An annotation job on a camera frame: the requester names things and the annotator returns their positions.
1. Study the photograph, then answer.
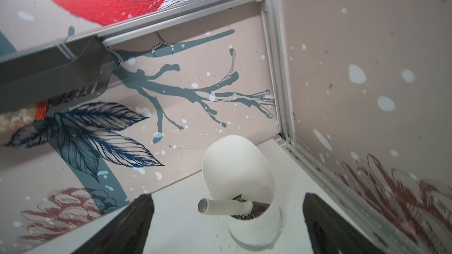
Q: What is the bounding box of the white handled utensil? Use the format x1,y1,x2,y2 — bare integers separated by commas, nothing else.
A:
198,198,270,216

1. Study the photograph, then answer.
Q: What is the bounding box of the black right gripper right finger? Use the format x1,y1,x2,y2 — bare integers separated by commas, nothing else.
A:
303,193,384,254

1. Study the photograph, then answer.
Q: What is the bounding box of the white ceramic utensil holder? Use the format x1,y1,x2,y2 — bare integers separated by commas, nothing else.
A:
202,135,283,251

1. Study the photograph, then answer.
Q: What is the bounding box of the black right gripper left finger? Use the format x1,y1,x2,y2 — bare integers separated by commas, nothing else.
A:
74,194,155,254

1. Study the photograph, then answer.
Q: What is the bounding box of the aluminium frame rail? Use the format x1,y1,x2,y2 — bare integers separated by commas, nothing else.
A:
1,0,262,65

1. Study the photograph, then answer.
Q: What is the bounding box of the black wall basket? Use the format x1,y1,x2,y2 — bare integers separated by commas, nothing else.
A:
1,35,115,113

